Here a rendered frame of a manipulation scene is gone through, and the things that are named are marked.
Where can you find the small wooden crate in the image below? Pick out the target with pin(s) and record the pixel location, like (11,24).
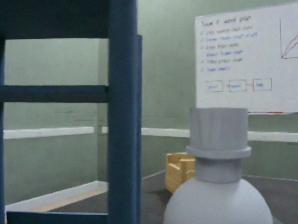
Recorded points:
(175,177)

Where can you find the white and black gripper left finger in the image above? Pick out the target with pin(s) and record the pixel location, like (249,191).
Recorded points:
(154,219)

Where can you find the grey bottle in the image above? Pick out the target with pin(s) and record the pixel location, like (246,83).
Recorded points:
(217,194)

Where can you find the blue shelving unit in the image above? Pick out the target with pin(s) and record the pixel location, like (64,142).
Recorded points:
(85,19)

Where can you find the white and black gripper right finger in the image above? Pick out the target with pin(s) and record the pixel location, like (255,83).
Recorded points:
(275,220)

